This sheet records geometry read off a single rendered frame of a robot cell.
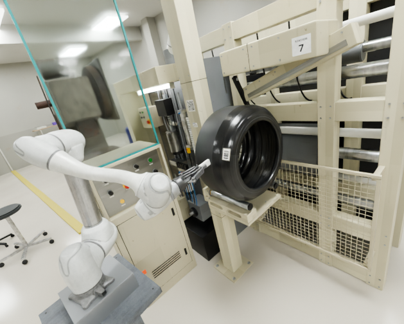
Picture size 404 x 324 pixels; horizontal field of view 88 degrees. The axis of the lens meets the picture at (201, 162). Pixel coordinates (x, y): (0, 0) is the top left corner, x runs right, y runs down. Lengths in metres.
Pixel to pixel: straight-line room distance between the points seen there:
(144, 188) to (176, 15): 1.00
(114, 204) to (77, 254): 0.48
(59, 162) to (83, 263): 0.52
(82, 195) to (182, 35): 1.05
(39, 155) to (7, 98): 9.55
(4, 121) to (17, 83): 1.51
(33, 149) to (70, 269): 0.59
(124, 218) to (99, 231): 0.32
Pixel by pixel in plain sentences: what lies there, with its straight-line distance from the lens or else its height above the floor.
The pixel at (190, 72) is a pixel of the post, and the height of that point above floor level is 1.70.
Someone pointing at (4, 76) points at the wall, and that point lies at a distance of 10.74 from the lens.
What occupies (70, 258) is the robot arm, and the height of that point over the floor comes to 1.00.
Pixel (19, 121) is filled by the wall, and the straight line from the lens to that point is 10.59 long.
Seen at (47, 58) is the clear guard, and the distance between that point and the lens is 1.49.
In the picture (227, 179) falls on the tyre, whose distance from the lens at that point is 1.11.
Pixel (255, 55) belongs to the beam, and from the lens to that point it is 1.36.
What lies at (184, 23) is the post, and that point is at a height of 1.96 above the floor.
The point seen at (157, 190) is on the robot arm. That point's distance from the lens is 0.76.
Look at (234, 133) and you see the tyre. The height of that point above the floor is 1.37.
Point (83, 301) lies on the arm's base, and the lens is 1.39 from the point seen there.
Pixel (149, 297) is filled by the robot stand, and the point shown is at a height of 0.65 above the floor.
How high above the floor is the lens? 1.66
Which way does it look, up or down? 21 degrees down
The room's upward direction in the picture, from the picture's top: 13 degrees counter-clockwise
